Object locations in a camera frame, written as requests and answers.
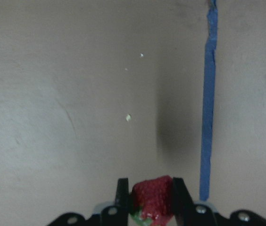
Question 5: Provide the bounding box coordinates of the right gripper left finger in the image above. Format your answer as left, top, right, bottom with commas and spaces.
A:
114, 178, 132, 216

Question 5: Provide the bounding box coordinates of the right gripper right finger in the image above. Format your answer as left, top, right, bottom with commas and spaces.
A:
172, 177, 194, 223

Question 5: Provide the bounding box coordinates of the strawberry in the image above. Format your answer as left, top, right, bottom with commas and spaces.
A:
130, 175, 174, 226

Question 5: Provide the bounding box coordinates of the brown paper table cover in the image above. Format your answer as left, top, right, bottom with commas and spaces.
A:
0, 0, 266, 226

